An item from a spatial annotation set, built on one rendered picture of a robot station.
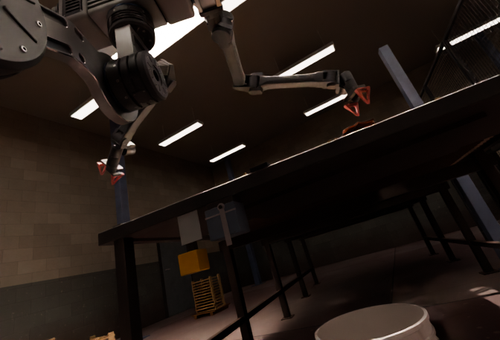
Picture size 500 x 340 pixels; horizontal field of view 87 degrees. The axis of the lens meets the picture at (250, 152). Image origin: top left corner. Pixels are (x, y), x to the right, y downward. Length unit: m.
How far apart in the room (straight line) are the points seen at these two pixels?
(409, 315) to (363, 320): 0.14
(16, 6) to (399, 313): 1.07
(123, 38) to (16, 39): 0.54
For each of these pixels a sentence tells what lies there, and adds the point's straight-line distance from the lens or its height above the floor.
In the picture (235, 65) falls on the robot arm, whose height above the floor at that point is 1.42.
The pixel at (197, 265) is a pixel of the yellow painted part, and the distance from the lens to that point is 1.12.
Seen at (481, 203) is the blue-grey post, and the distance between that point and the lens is 3.09.
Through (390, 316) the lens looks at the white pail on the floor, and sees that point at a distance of 1.05.
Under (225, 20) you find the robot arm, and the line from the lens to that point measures 1.13.
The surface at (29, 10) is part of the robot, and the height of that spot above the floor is 0.90.
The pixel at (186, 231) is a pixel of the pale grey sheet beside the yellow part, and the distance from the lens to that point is 1.18.
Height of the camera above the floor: 0.59
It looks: 22 degrees up
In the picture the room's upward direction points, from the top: 16 degrees counter-clockwise
